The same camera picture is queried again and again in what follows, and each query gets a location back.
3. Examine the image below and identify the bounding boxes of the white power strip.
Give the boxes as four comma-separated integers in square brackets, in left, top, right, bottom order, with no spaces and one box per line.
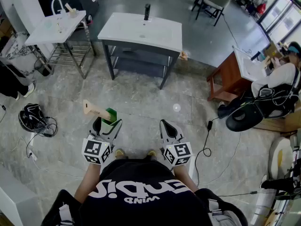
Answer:
[26,149,39,161]

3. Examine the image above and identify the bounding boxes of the green cup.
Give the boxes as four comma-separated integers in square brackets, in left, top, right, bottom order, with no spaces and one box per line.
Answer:
[100,107,118,136]

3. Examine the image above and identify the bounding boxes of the dark table underframe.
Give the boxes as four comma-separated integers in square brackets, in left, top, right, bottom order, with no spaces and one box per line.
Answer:
[102,39,179,90]

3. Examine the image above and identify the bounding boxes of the wooden piece in pale cup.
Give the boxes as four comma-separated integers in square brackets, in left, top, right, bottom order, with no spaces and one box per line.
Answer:
[64,3,78,18]

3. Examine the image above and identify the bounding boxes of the person's left forearm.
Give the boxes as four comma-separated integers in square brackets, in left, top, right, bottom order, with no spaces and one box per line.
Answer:
[74,163,104,204]

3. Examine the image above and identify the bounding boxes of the cardboard box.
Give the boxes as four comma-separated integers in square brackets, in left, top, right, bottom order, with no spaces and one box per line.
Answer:
[262,41,285,68]

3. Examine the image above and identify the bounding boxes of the red bag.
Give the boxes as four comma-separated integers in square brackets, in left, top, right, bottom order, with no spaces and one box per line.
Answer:
[256,3,268,15]

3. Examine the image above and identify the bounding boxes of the white washbasin on chrome rack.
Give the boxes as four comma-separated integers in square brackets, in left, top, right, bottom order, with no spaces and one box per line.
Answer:
[24,9,87,46]

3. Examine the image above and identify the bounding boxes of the white curved faucet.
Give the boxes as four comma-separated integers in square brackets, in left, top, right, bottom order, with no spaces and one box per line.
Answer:
[51,0,65,16]

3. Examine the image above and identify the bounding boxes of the white basin on wooden cabinet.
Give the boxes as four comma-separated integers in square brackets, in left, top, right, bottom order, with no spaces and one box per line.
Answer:
[232,46,271,81]

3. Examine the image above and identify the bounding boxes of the brown wooden cabinet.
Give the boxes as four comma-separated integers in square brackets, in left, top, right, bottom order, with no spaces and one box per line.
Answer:
[206,50,253,103]

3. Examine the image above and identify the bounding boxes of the black backpack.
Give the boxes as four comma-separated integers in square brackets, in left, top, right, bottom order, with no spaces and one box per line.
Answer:
[18,103,58,138]

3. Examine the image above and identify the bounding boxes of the black round stool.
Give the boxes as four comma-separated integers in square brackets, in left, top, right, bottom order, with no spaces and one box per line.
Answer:
[225,102,264,133]

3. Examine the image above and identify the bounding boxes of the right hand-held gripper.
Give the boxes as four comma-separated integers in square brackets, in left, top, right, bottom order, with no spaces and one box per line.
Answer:
[159,119,193,167]

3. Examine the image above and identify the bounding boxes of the black adapter cable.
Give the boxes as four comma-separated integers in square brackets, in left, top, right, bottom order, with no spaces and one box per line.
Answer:
[194,117,221,188]

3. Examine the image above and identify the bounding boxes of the chrome rack stand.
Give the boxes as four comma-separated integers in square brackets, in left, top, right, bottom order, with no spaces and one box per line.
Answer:
[27,20,96,80]

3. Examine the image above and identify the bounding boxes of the black faucet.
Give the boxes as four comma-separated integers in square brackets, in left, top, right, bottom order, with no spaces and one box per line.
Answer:
[143,3,152,21]

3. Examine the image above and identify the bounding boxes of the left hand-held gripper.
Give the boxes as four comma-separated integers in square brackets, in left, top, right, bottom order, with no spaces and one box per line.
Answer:
[81,116,123,166]

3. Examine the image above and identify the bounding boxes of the grey chair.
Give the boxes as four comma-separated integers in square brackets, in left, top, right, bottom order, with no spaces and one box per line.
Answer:
[195,0,230,27]

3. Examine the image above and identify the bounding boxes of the person's black shirt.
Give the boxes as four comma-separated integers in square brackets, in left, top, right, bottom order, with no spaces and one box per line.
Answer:
[41,158,248,226]

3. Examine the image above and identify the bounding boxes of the white padded chair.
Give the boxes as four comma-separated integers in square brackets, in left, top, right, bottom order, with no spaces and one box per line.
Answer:
[268,137,295,181]

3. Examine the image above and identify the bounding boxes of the person's right forearm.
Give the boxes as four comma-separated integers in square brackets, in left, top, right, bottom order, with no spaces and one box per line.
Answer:
[173,165,200,193]

